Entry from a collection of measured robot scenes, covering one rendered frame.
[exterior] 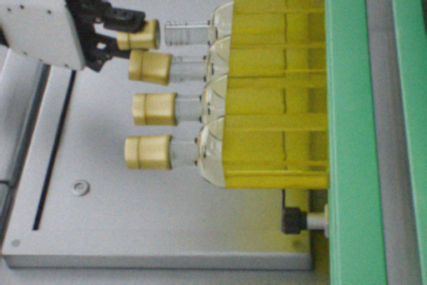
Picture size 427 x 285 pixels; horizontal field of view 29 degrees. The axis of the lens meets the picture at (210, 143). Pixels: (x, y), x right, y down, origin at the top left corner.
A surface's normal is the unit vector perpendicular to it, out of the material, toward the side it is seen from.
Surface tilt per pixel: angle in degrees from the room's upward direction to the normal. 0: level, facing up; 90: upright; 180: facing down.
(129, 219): 90
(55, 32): 74
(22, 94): 90
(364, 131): 90
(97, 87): 90
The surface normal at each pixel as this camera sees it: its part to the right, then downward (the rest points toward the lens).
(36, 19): -0.33, 0.69
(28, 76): -0.10, -0.64
